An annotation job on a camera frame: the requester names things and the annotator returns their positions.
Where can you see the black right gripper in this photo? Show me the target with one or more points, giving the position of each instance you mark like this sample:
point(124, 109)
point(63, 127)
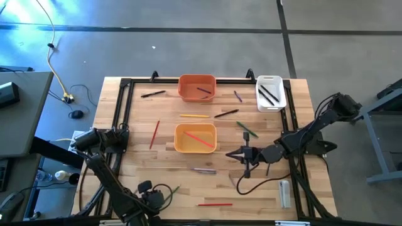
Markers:
point(251, 154)

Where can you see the black table clamp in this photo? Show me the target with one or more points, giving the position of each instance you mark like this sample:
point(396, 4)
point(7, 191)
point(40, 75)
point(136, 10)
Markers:
point(154, 76)
point(250, 75)

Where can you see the black keyboard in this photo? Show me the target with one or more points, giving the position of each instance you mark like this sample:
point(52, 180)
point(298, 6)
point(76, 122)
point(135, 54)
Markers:
point(3, 175)

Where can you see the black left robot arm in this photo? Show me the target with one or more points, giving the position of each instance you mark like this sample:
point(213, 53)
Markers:
point(106, 179)

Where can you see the black desktop device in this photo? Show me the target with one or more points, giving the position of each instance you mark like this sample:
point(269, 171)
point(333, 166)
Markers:
point(7, 94)

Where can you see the orange plastic bin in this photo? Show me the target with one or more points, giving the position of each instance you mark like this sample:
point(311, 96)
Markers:
point(190, 91)

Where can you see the white plastic bin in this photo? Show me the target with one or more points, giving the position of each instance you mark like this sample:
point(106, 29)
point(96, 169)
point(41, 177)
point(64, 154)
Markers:
point(279, 81)

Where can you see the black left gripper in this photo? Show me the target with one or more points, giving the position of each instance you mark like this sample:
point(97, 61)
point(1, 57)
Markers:
point(154, 199)

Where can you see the black cart device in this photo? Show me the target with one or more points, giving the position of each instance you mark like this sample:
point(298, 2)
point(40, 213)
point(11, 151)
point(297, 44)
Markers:
point(391, 89)

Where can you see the black computer mouse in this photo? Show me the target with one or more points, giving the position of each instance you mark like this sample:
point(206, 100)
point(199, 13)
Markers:
point(76, 114)

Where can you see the black mouse red light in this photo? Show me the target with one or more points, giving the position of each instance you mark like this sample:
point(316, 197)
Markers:
point(12, 202)

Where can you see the green pen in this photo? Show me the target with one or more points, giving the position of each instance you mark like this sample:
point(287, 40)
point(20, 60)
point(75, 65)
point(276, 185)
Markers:
point(247, 128)

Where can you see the grey crayon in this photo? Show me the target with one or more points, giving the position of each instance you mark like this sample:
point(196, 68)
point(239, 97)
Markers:
point(205, 97)
point(232, 181)

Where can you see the black round lid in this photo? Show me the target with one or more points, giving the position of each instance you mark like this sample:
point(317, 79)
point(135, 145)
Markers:
point(74, 179)

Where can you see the white bottle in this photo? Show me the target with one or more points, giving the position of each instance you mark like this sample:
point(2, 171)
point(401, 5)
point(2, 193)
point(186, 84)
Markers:
point(61, 174)

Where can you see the black aluminium table frame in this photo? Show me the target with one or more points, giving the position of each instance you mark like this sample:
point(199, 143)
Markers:
point(141, 81)

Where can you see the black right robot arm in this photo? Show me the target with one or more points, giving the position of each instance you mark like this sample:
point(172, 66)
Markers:
point(314, 127)

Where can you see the blue pens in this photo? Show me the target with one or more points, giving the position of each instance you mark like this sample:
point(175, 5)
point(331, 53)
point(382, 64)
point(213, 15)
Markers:
point(237, 96)

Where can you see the clear water bottle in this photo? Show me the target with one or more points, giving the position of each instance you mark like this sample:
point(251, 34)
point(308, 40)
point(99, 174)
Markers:
point(44, 176)

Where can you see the white stapler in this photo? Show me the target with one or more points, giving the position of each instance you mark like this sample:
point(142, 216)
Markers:
point(285, 194)

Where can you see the grey side table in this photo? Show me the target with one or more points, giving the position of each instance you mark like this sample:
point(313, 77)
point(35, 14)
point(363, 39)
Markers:
point(25, 125)

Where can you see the grey marker pen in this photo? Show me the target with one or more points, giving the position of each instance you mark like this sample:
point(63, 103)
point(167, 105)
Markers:
point(204, 170)

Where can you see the black pen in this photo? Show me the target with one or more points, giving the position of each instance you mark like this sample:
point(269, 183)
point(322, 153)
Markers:
point(226, 113)
point(153, 93)
point(269, 93)
point(266, 97)

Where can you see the yellow pencil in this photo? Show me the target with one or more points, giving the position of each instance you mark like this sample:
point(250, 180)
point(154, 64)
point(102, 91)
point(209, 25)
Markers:
point(194, 115)

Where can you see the light red pencil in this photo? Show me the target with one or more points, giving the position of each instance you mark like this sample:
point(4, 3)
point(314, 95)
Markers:
point(198, 139)

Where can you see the yellow plastic bin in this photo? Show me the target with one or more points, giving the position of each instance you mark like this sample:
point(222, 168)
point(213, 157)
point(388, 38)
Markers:
point(191, 146)

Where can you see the grey metal cart frame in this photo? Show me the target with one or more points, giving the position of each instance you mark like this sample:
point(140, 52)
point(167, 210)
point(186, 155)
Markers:
point(386, 176)

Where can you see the white strip bracket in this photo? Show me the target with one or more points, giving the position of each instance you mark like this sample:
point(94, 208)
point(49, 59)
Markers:
point(292, 223)

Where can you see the purple crayon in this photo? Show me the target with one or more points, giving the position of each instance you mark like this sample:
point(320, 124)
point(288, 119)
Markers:
point(204, 90)

